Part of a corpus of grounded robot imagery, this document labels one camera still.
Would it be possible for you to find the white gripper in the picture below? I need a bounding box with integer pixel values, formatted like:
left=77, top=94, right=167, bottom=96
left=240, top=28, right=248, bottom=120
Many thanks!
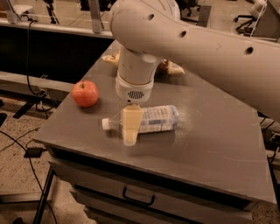
left=115, top=72, right=154, bottom=146

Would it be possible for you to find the clear blue-labelled plastic bottle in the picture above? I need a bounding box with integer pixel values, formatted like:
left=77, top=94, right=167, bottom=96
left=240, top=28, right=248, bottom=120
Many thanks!
left=101, top=105, right=179, bottom=134

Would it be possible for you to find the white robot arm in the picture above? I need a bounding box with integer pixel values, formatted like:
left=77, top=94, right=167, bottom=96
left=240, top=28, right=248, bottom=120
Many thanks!
left=109, top=0, right=280, bottom=122

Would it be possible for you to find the red apple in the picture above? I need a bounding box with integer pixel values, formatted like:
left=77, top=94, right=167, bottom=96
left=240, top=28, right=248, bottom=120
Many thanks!
left=71, top=80, right=99, bottom=108

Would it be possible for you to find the brown chip bag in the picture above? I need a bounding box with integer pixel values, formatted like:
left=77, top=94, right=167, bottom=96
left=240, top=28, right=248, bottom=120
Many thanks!
left=101, top=52, right=186, bottom=77

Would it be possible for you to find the grey drawer cabinet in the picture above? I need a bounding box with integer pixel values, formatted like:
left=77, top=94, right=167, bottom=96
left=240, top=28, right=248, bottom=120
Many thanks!
left=47, top=145, right=259, bottom=224

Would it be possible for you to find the black power adapter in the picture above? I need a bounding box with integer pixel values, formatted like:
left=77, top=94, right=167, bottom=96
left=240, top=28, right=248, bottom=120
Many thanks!
left=24, top=147, right=43, bottom=158

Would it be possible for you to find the black office chair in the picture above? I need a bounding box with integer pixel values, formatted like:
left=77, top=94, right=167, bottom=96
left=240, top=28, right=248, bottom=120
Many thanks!
left=176, top=0, right=200, bottom=21

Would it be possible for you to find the black drawer handle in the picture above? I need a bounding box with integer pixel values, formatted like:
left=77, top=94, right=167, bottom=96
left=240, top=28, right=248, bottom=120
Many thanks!
left=122, top=186, right=156, bottom=207

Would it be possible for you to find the metal railing frame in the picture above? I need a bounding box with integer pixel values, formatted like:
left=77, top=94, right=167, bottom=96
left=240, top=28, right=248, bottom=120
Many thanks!
left=0, top=0, right=280, bottom=55

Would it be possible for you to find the black hanging cable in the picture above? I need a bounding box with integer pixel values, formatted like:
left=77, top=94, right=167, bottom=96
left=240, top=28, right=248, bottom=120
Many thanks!
left=25, top=19, right=60, bottom=113

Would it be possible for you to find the black floor cable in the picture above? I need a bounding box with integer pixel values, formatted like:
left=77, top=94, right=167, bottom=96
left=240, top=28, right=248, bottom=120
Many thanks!
left=0, top=127, right=59, bottom=224

